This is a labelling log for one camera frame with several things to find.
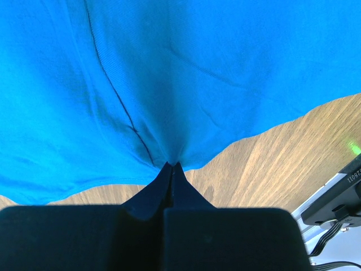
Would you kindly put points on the blue t shirt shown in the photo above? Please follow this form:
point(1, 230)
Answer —
point(106, 92)

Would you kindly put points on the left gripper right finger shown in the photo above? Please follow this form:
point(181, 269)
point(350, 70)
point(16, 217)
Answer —
point(199, 236)

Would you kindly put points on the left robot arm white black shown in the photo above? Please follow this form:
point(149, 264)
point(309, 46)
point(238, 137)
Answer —
point(320, 219)

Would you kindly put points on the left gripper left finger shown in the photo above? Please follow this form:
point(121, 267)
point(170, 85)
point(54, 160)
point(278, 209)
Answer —
point(88, 237)

